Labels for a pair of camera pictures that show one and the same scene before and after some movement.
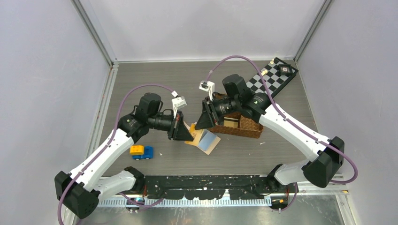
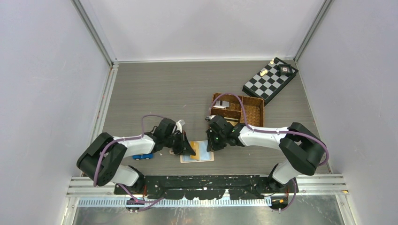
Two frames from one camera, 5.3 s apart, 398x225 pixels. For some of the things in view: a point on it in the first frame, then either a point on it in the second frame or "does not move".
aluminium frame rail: (112, 63) does not move
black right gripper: (209, 117) -> (212, 146)
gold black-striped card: (196, 134) -> (195, 146)
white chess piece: (264, 72) does not move
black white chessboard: (274, 80) does not move
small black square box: (285, 69) does not move
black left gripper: (181, 132) -> (184, 147)
